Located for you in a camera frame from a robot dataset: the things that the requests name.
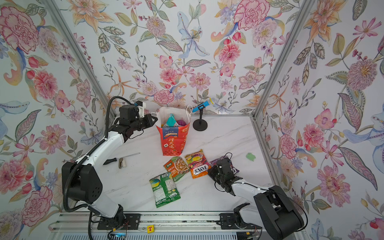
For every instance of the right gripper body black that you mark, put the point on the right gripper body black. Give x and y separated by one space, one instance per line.
214 174

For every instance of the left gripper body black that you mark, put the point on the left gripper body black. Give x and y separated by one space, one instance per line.
137 124

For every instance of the purple Fox's candy packet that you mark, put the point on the purple Fox's candy packet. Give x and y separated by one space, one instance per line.
234 170

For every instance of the teal snack packet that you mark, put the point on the teal snack packet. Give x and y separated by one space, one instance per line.
171 122

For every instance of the orange Fox's candy packet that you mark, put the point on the orange Fox's candy packet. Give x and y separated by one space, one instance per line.
198 164

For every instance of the red paper bag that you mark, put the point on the red paper bag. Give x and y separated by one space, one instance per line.
173 140

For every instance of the purple grape snack packet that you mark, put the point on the purple grape snack packet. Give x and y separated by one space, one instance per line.
181 123

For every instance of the orange green nut snack packet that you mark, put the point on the orange green nut snack packet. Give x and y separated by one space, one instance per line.
177 167

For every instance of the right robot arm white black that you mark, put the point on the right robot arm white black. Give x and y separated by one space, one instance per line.
266 209

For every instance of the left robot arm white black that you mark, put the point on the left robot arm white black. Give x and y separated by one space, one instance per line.
82 186

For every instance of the small green object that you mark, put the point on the small green object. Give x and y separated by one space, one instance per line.
250 157

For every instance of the blue microphone on black stand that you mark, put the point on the blue microphone on black stand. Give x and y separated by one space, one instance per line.
200 124

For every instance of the yellow T label tag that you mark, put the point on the yellow T label tag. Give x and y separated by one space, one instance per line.
150 229

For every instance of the black handled screwdriver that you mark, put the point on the black handled screwdriver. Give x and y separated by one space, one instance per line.
108 161

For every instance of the small metal bracket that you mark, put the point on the small metal bracket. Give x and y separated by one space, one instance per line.
122 163

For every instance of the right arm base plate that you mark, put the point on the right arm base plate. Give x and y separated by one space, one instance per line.
231 221

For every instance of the aluminium rail frame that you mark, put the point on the aluminium rail frame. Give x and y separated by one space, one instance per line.
163 222

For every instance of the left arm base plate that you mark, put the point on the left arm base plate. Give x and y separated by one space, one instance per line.
126 222

